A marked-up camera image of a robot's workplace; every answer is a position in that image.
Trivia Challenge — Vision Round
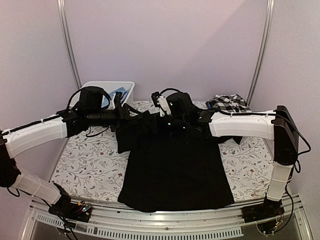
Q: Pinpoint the black long sleeve shirt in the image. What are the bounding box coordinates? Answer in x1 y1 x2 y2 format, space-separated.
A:
115 114 235 213

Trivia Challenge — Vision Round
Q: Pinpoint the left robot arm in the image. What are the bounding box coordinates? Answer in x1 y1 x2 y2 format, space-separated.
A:
0 86 142 217

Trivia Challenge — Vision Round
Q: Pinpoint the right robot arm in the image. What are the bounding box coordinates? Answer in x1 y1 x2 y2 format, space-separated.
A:
151 89 303 218

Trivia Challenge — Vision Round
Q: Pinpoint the light blue shirt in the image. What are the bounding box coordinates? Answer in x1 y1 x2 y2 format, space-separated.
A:
101 87 129 107

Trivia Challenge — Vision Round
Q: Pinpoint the white plastic bin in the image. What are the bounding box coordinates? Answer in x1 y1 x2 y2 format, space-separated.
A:
82 81 135 103

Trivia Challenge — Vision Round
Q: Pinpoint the dark blue folded shirt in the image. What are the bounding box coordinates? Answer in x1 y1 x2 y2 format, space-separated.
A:
205 101 213 110

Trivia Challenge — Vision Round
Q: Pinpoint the black white checkered shirt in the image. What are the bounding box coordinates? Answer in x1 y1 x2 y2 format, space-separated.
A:
208 94 252 113

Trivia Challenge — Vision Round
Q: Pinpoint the floral patterned tablecloth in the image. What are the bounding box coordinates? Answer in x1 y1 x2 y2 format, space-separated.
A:
49 100 285 206

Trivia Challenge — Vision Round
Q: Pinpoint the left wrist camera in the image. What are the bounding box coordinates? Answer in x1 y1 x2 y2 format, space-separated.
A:
109 91 124 110

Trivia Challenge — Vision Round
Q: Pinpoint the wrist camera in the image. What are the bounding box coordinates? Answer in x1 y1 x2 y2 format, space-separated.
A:
109 91 124 110
151 91 170 117

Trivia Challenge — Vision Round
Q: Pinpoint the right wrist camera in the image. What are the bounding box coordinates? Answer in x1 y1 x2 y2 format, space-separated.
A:
151 91 170 117

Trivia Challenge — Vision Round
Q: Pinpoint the aluminium front rail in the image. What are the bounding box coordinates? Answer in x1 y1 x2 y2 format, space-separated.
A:
21 194 316 240

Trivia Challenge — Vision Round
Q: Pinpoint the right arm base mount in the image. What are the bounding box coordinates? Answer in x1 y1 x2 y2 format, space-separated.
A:
241 198 285 223

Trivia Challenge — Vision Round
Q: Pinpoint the left aluminium frame post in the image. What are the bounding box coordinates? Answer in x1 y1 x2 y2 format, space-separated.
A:
56 0 82 89

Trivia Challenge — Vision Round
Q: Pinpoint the aluminium frame post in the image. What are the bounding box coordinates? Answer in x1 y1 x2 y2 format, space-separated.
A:
250 0 276 86
56 0 82 89

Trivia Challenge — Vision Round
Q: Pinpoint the right aluminium frame post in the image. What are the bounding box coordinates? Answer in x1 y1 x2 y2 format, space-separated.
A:
250 0 276 86

